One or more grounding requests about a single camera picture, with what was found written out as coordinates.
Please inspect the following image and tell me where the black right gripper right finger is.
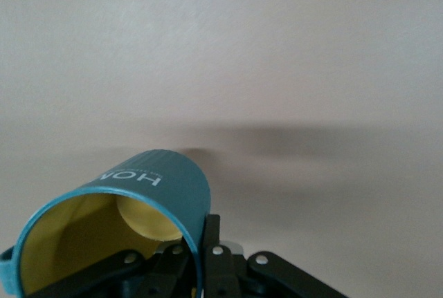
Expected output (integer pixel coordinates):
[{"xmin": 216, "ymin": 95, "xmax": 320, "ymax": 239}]
[{"xmin": 200, "ymin": 213, "xmax": 350, "ymax": 298}]

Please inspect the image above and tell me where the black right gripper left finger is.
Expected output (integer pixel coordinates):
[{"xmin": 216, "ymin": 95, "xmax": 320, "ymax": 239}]
[{"xmin": 33, "ymin": 242, "xmax": 201, "ymax": 298}]

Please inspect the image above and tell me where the brown table cover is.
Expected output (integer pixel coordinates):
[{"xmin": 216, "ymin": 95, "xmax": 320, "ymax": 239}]
[{"xmin": 0, "ymin": 0, "xmax": 443, "ymax": 298}]

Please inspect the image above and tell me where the teal mug yellow inside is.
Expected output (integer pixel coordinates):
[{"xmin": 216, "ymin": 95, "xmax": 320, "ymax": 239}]
[{"xmin": 0, "ymin": 148, "xmax": 212, "ymax": 298}]

